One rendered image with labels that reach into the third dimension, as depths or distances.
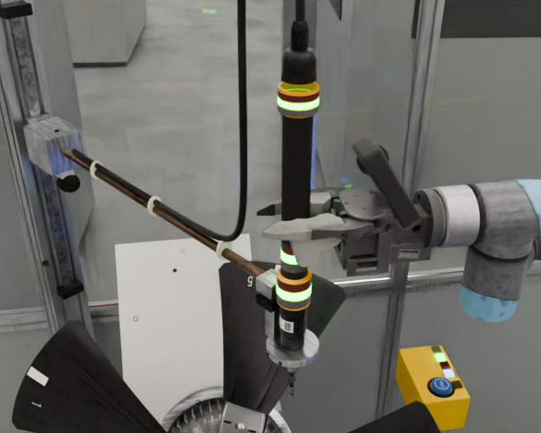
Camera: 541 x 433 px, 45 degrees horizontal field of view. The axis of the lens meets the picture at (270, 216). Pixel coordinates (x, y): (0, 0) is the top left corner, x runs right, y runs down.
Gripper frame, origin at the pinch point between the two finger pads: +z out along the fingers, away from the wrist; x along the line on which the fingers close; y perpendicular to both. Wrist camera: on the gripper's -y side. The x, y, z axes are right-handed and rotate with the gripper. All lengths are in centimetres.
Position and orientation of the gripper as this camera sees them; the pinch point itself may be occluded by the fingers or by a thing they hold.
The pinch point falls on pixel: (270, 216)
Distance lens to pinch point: 75.7
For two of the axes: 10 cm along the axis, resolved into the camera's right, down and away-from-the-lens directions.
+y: 0.0, 8.6, 5.1
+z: -9.9, 0.8, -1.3
